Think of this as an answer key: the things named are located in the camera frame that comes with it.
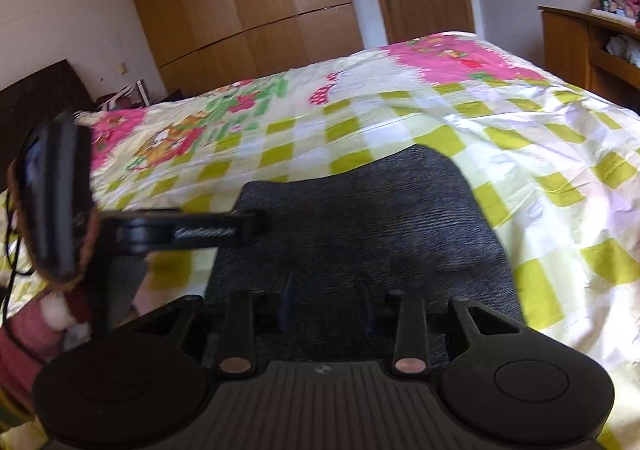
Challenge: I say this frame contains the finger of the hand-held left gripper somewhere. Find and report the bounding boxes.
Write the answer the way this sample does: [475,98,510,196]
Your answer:
[97,209,271,255]

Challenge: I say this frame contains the pink fuzzy clothing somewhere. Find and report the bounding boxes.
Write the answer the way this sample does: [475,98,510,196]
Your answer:
[0,287,96,411]

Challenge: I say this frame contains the printed checkered blanket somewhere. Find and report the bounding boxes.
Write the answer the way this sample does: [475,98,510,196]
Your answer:
[0,31,640,450]

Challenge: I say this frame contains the dark brown headboard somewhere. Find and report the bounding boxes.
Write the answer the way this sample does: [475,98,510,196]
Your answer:
[0,58,96,193]

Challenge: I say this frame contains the white plastic bag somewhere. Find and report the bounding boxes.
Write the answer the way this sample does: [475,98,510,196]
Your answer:
[605,34,640,68]

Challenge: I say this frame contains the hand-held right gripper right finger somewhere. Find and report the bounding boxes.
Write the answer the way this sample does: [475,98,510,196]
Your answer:
[356,274,525,377]

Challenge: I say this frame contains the white lace doily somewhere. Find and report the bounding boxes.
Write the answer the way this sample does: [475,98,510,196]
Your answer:
[590,8,638,23]

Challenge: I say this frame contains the wooden desk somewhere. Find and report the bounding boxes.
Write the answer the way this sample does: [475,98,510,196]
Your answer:
[537,6,640,110]

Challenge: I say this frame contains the black cable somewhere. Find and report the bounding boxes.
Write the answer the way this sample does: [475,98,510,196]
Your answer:
[0,190,38,331]

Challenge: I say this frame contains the grey plaid pants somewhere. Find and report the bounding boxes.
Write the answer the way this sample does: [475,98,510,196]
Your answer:
[205,145,526,371]

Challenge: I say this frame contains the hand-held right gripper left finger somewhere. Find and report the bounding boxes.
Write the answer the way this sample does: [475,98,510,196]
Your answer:
[132,272,297,377]

